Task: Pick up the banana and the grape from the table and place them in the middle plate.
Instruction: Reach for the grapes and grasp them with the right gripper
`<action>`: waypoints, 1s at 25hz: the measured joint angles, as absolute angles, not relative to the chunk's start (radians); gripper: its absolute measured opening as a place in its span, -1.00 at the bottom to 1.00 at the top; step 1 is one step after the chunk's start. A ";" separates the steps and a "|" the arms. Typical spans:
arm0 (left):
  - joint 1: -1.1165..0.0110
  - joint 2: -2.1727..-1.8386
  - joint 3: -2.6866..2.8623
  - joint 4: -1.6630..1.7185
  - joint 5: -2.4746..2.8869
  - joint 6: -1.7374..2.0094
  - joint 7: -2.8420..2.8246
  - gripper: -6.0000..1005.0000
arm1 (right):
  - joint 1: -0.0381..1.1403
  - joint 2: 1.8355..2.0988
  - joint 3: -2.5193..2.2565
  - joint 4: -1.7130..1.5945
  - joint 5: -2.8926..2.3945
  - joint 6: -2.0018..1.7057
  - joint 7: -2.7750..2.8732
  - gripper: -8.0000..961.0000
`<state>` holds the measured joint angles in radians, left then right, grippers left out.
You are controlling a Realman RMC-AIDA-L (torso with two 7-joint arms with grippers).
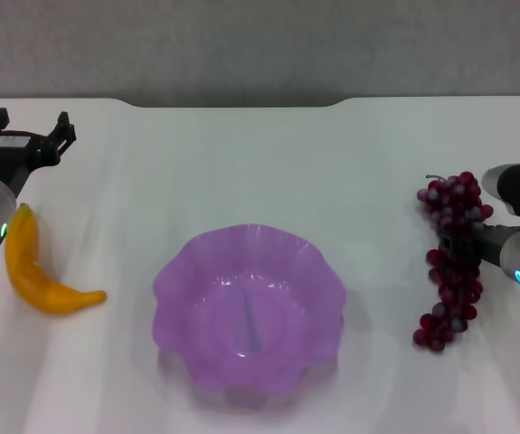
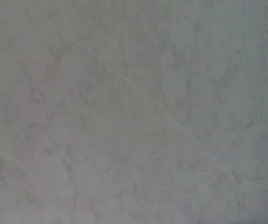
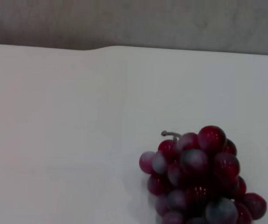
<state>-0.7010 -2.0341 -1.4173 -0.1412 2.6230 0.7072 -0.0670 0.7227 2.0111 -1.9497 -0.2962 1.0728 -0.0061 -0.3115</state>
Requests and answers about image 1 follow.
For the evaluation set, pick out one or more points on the purple wavy plastic bowl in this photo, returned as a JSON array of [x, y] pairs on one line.
[[248, 312]]

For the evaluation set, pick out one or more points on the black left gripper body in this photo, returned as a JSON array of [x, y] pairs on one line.
[[13, 153]]

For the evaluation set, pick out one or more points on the yellow plastic banana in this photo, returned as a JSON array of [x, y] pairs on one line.
[[26, 267]]

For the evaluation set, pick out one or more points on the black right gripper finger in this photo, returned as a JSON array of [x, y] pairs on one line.
[[460, 246]]

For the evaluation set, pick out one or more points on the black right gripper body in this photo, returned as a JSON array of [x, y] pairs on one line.
[[497, 244]]

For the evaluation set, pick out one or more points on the dark red grape bunch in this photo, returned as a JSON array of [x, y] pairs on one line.
[[451, 280]]

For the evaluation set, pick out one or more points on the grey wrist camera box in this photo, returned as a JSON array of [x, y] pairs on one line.
[[519, 185]]

